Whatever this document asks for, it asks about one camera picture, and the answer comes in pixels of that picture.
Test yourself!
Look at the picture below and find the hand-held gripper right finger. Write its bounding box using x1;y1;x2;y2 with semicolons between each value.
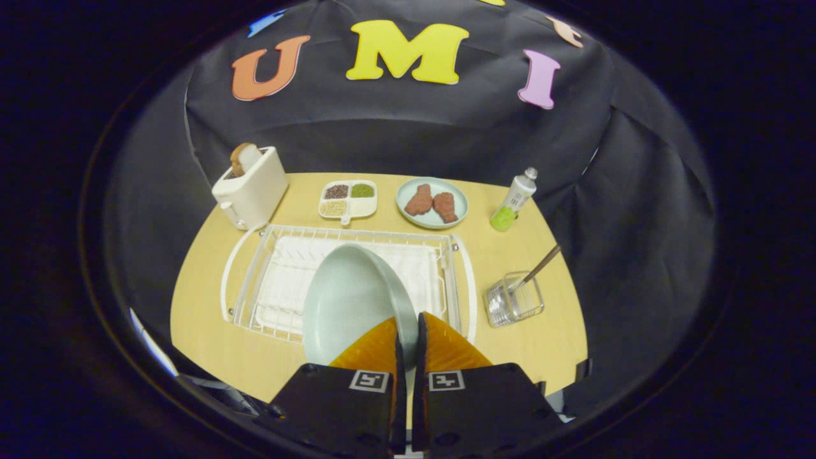
411;312;565;456

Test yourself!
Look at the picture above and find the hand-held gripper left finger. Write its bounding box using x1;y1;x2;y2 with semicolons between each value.
255;317;409;456

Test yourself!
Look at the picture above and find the clear wire basket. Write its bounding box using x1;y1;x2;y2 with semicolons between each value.
483;272;545;328

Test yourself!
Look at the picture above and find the brown-handled spoon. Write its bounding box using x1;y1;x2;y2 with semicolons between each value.
513;245;562;291

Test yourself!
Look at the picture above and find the white wire dish rack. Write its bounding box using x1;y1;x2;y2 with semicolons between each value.
221;223;477;345

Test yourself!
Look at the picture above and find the pale green meat plate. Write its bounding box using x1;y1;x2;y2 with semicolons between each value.
396;177;469;230

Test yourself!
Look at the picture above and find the white divided seed dish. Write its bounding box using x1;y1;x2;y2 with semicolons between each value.
318;180;378;226

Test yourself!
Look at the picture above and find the white drain tray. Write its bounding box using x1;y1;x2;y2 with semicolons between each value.
253;236;444;335

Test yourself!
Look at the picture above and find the brown meat piece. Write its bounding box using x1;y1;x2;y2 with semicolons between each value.
433;192;459;224
404;184;434;216

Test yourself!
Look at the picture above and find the white green bottle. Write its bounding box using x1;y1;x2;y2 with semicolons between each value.
490;167;538;232

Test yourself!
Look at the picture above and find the white toaster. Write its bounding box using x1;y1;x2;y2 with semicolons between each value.
212;147;289;231

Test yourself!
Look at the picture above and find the black backdrop cloth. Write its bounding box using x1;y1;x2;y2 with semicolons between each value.
105;0;718;415

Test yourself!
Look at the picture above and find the brown bread slice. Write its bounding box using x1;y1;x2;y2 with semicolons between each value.
229;143;263;178

